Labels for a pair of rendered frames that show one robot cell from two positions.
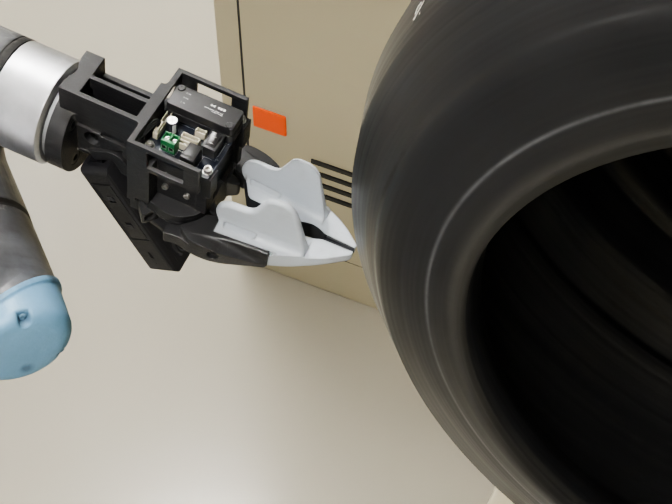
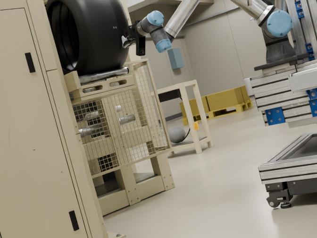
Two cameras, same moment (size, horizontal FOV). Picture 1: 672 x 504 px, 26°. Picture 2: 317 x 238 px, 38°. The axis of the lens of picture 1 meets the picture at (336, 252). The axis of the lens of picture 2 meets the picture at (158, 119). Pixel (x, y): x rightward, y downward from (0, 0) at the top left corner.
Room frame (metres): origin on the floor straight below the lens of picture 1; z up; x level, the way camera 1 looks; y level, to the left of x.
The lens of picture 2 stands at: (2.70, 1.34, 0.68)
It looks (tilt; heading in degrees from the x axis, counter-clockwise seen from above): 2 degrees down; 211
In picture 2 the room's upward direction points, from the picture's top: 15 degrees counter-clockwise
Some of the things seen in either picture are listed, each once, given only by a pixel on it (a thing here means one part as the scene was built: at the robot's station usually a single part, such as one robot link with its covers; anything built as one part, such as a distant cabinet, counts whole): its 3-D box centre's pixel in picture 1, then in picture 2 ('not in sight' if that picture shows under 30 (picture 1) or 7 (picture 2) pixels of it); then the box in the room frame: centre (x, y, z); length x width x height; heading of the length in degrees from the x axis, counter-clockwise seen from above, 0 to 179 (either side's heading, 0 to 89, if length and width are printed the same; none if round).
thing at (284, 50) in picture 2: not in sight; (279, 50); (0.35, 0.73, 0.77); 0.15 x 0.15 x 0.10
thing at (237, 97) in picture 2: not in sight; (215, 104); (-6.77, -2.75, 0.25); 1.45 x 1.04 x 0.50; 87
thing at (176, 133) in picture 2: not in sight; (176, 120); (-1.98, -1.21, 0.40); 0.60 x 0.35 x 0.80; 87
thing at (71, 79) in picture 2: not in sight; (62, 86); (0.69, -0.41, 0.90); 0.40 x 0.03 x 0.10; 66
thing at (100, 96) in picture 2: not in sight; (94, 97); (0.53, -0.33, 0.80); 0.37 x 0.36 x 0.02; 66
